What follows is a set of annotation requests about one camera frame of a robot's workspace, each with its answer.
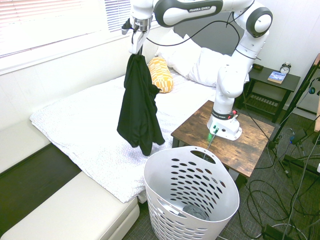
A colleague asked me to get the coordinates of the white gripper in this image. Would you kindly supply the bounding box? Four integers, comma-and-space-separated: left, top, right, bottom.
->
128, 30, 149, 57

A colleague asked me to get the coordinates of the black shirt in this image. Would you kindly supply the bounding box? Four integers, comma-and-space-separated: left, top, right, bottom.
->
116, 52, 166, 157

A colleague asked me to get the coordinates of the white perforated laundry basket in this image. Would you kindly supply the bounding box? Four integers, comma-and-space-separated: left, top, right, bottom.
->
143, 146, 241, 240

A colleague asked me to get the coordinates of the yellow patterned bolster pillow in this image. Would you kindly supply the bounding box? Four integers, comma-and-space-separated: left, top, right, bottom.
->
147, 56, 175, 94

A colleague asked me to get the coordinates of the narrow white window blind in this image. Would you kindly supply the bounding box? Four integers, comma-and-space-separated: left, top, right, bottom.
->
104, 0, 161, 33

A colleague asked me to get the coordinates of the grey headboard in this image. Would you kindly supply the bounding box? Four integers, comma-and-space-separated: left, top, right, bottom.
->
173, 11, 247, 57

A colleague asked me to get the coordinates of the white patterned duvet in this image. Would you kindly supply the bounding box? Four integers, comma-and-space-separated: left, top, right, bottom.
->
29, 63, 219, 204

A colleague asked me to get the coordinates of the wide white window blind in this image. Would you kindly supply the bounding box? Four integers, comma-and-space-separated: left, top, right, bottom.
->
0, 0, 104, 59

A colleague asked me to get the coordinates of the blue and white book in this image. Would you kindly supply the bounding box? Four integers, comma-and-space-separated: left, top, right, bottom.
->
267, 70, 287, 85

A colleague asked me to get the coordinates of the black nightstand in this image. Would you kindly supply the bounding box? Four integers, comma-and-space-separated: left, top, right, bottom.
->
236, 65, 302, 124

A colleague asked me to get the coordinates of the rustic wooden side table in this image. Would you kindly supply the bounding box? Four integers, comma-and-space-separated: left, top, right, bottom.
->
170, 99, 276, 191

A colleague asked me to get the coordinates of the black twin-bell alarm clock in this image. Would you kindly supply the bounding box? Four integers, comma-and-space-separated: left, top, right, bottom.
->
279, 61, 293, 75

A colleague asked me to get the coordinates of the black tripod stand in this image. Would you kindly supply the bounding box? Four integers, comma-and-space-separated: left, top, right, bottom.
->
267, 53, 320, 179

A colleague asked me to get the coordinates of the grey garment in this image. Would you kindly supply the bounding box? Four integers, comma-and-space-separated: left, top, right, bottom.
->
181, 204, 211, 222

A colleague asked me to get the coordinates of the cream cushioned bench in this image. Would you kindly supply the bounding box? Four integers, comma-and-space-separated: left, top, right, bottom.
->
0, 116, 141, 240

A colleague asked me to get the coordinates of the black power strip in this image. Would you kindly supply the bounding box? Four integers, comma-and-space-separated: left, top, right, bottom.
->
260, 224, 285, 240

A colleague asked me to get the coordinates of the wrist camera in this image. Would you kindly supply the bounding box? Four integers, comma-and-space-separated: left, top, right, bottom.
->
121, 17, 134, 36

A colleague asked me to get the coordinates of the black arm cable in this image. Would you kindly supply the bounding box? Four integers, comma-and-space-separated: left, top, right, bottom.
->
145, 11, 242, 47

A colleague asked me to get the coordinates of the green network cable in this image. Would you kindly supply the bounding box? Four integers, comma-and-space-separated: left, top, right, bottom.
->
203, 126, 221, 161

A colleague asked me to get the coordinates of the black floor cable bundle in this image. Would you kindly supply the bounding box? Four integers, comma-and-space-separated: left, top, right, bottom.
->
236, 104, 320, 240

